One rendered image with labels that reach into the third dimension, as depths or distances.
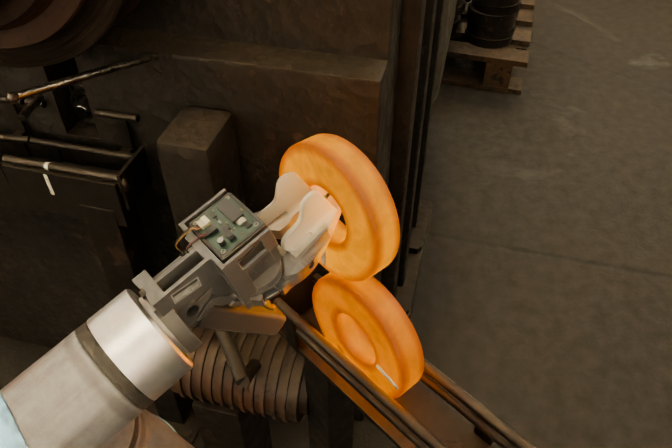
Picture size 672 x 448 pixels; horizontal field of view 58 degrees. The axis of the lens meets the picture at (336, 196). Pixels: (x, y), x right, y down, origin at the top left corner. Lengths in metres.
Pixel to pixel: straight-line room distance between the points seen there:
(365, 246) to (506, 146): 1.66
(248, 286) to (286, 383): 0.37
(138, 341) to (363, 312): 0.23
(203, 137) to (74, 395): 0.41
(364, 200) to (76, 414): 0.29
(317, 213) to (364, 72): 0.29
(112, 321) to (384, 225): 0.25
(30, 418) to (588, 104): 2.27
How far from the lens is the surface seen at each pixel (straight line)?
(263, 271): 0.56
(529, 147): 2.23
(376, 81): 0.80
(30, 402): 0.54
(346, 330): 0.72
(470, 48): 2.48
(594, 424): 1.55
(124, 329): 0.53
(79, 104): 1.05
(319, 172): 0.58
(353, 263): 0.61
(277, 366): 0.89
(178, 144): 0.83
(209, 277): 0.53
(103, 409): 0.53
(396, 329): 0.63
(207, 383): 0.93
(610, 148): 2.32
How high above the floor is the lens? 1.28
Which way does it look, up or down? 42 degrees down
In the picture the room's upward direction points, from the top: straight up
